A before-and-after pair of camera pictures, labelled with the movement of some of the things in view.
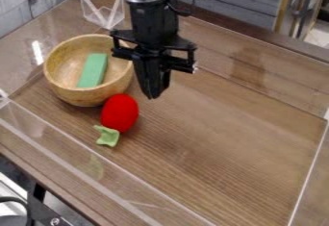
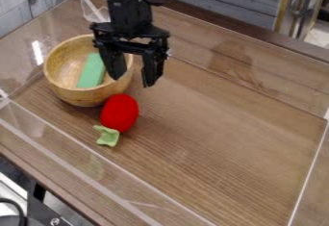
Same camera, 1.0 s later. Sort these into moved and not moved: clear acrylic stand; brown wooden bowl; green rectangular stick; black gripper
Moved: black gripper
Not moved: green rectangular stick; clear acrylic stand; brown wooden bowl
